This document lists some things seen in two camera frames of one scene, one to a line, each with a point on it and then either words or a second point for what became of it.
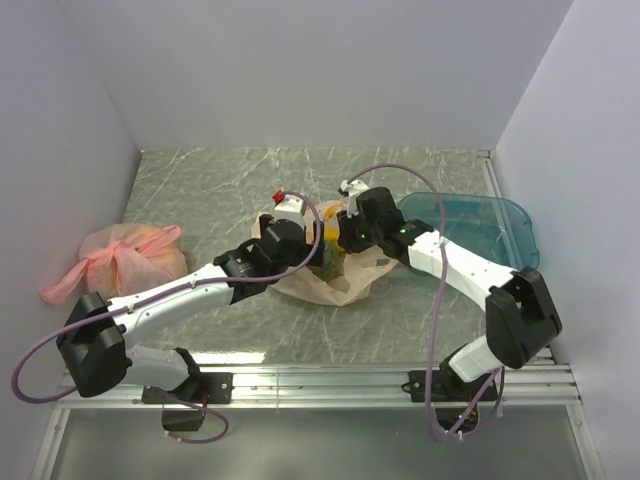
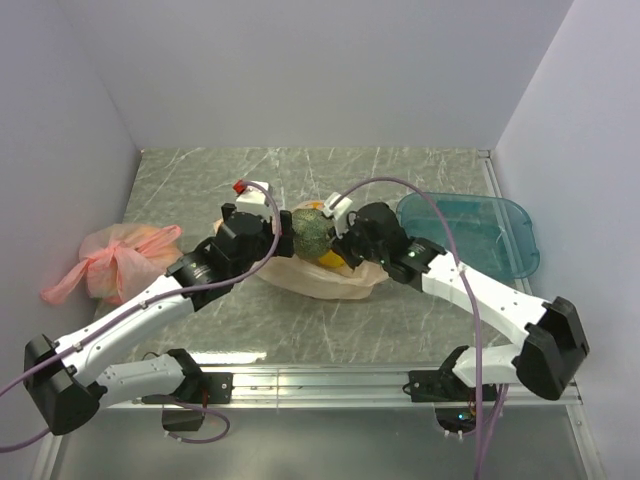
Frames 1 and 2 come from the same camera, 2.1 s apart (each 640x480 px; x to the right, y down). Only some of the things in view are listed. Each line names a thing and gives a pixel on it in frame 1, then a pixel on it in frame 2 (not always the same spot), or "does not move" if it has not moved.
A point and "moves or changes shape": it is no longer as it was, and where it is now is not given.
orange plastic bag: (358, 272) does not move
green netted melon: (333, 262) moves or changes shape
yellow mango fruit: (331, 233) → (331, 259)
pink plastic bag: (120, 258) does not move
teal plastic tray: (492, 227) does not move
